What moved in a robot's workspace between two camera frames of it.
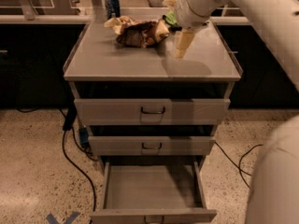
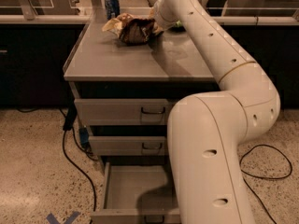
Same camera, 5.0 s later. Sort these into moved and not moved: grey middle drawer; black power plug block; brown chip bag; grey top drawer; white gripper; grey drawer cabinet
Moved: brown chip bag; white gripper
Not moved: grey middle drawer; grey top drawer; black power plug block; grey drawer cabinet
